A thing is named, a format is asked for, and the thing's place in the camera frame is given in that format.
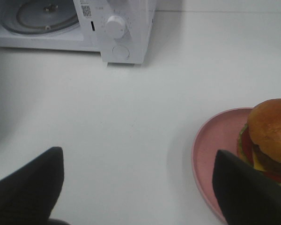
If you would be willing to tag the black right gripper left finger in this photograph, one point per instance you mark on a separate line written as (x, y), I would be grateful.
(28, 195)

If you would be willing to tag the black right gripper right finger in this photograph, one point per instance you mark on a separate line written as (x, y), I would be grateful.
(245, 196)

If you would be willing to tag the toy hamburger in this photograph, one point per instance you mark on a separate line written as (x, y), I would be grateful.
(259, 141)

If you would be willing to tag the pink round plate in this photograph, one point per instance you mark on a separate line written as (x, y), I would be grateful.
(219, 132)

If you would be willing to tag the round white door button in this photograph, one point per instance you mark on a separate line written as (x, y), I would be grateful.
(121, 52)

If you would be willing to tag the white microwave knob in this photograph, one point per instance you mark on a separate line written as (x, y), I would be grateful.
(115, 26)

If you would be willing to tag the glass microwave turntable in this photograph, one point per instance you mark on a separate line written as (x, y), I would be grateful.
(34, 17)

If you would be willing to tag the white microwave oven body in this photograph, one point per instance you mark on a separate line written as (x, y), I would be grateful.
(89, 34)

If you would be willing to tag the white warning label sticker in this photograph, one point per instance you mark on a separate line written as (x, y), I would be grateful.
(86, 11)

